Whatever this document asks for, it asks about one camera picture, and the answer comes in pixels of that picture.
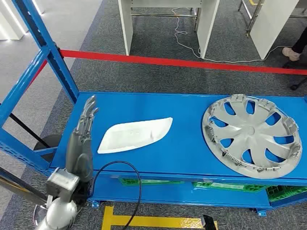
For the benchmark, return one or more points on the dark right robot hand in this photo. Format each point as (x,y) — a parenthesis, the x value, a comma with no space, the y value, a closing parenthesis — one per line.
(209,223)

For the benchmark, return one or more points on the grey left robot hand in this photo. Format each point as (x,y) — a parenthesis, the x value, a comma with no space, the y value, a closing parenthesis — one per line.
(79,152)

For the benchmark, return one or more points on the white plastic car part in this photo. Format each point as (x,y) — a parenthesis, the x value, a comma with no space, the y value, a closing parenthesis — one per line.
(134,135)

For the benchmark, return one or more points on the blue metal shelf rack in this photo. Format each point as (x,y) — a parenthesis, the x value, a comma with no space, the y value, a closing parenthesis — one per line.
(168,104)

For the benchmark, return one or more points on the black pole stanchion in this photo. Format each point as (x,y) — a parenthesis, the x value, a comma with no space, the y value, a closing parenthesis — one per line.
(48,143)

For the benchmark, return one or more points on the green plastic crate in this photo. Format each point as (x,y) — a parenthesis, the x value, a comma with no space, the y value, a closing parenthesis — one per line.
(148,182)
(227,186)
(285,193)

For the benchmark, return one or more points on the short red barrier belt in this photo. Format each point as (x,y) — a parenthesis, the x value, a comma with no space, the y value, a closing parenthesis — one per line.
(39,70)

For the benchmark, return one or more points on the silver wheel hubcap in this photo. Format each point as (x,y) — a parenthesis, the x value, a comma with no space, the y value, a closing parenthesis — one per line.
(252,131)

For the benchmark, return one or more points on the long red barrier belt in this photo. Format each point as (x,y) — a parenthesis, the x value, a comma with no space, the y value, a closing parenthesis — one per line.
(168,61)

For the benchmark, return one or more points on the white lit plinth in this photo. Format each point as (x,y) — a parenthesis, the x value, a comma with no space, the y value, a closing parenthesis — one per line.
(12,25)

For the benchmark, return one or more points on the black chair base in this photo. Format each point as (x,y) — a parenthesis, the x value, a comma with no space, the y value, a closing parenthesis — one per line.
(297,85)

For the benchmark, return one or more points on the person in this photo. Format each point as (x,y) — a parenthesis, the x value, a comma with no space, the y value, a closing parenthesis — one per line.
(291,54)

